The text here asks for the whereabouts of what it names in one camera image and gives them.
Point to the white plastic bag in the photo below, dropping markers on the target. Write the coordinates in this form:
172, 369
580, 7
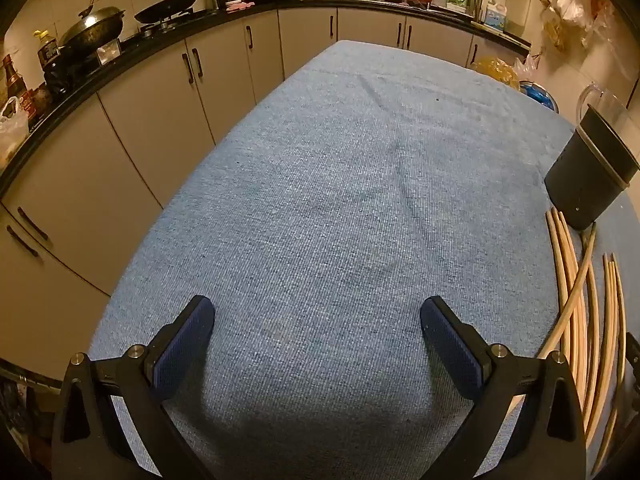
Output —
12, 130

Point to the dark sauce bottle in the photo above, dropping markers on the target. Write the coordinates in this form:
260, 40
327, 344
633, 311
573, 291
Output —
11, 82

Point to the bunch of wooden chopsticks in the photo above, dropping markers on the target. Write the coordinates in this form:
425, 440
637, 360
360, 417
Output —
562, 260

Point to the steel wok with lid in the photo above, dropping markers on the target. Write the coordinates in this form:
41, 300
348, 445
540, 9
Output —
95, 27

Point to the blue tablecloth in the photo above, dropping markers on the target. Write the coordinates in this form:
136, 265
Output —
325, 185

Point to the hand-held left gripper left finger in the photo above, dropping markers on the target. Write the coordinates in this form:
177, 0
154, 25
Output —
185, 347

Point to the beige base cabinets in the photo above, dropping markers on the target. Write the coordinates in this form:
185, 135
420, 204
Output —
150, 110

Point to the blue basin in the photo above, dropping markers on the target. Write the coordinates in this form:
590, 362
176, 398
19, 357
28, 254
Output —
540, 95

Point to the cooking oil bottle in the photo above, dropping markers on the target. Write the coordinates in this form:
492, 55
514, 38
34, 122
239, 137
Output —
47, 50

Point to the black utensil holder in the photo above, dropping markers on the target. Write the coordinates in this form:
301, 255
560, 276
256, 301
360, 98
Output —
585, 180

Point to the black kitchen countertop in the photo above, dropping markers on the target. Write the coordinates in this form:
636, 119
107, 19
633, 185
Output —
150, 42

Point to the yellow plastic bag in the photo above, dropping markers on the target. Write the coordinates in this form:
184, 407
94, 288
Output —
495, 72

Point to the pink cloth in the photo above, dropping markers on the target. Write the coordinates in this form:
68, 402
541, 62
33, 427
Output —
240, 6

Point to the hanging plastic bags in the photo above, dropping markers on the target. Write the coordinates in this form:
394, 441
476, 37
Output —
575, 5

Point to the white bottle blue label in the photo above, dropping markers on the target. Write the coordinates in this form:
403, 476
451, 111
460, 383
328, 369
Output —
496, 17

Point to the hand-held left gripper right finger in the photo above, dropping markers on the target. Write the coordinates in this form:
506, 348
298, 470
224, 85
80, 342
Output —
452, 347

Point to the frosted glass mug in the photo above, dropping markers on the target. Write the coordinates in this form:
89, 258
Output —
612, 105

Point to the gas stove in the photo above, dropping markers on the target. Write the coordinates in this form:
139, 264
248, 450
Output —
107, 52

